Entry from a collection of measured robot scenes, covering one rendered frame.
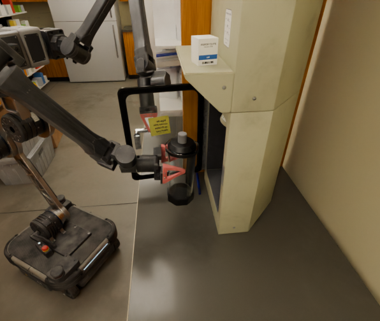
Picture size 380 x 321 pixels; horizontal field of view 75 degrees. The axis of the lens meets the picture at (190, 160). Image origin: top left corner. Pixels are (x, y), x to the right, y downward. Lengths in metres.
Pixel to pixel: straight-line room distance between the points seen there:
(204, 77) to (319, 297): 0.69
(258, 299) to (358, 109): 0.64
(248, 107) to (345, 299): 0.61
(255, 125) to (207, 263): 0.46
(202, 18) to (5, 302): 2.01
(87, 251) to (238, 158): 1.38
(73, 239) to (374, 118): 1.77
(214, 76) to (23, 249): 1.77
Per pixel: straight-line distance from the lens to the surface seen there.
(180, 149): 0.75
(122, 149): 0.74
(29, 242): 2.08
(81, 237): 1.92
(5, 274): 2.32
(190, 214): 0.98
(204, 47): 0.63
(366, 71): 0.92
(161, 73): 0.97
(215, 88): 0.60
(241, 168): 0.73
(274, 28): 0.61
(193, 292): 0.81
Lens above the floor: 1.67
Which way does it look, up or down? 35 degrees down
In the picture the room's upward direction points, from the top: straight up
